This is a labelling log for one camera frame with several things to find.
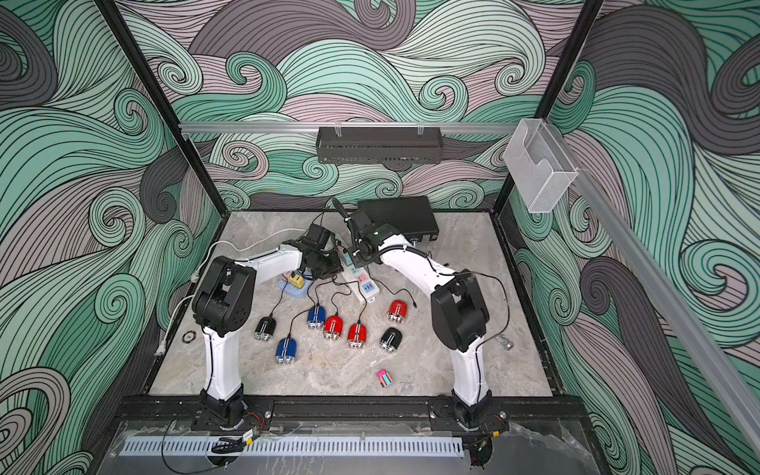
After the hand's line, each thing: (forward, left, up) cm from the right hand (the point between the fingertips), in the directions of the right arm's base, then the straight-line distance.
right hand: (359, 254), depth 91 cm
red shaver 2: (-22, +1, -10) cm, 24 cm away
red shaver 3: (-14, -12, -11) cm, 21 cm away
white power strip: (-4, 0, -9) cm, 10 cm away
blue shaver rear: (-16, +13, -10) cm, 23 cm away
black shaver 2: (-23, -9, -10) cm, 27 cm away
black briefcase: (+27, -20, -11) cm, 35 cm away
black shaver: (-19, +28, -10) cm, 35 cm away
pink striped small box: (-33, -7, -10) cm, 36 cm away
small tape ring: (-21, +52, -12) cm, 57 cm away
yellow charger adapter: (-6, +20, -6) cm, 22 cm away
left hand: (+2, +7, -9) cm, 11 cm away
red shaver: (-20, +8, -10) cm, 23 cm away
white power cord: (+2, +60, -14) cm, 62 cm away
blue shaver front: (-26, +21, -10) cm, 34 cm away
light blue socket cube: (-7, +22, -11) cm, 25 cm away
